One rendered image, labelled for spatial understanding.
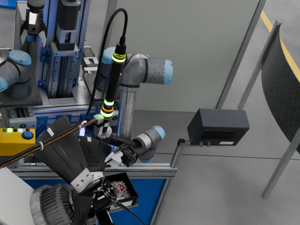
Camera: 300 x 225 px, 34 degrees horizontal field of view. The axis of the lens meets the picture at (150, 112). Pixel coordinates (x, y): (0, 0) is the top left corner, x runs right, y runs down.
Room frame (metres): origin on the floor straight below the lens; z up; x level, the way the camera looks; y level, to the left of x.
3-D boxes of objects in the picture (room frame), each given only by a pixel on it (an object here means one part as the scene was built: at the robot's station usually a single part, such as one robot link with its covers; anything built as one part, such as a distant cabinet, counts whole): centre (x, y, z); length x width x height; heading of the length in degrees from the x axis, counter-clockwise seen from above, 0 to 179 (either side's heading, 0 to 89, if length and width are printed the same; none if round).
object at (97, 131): (1.37, 0.16, 1.50); 0.09 x 0.07 x 0.10; 147
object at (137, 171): (1.75, 0.20, 0.82); 0.90 x 0.04 x 0.08; 112
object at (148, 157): (1.74, -0.03, 1.08); 0.11 x 0.08 x 0.11; 111
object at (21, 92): (1.94, 0.70, 1.09); 0.15 x 0.15 x 0.10
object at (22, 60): (1.94, 0.70, 1.20); 0.13 x 0.12 x 0.14; 164
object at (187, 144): (1.95, -0.30, 1.04); 0.24 x 0.03 x 0.03; 112
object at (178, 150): (1.91, -0.20, 0.96); 0.03 x 0.03 x 0.20; 22
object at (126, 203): (1.62, 0.07, 0.84); 0.22 x 0.17 x 0.07; 126
